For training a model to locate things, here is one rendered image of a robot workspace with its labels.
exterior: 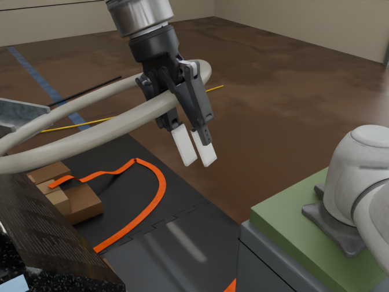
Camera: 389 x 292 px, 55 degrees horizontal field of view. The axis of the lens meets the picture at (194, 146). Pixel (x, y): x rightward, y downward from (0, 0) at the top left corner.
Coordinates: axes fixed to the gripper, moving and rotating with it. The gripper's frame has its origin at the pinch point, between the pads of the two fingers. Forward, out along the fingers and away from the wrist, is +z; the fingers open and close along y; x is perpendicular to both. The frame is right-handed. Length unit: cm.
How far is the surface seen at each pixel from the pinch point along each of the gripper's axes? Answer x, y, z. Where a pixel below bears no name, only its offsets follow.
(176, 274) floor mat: -41, 94, 93
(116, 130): 11.9, 1.6, -9.1
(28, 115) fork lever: 3, 52, -12
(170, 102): 2.5, -1.3, -9.2
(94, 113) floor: -139, 269, 35
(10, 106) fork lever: 4, 56, -15
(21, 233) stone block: 17, 60, 17
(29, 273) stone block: 23, 44, 20
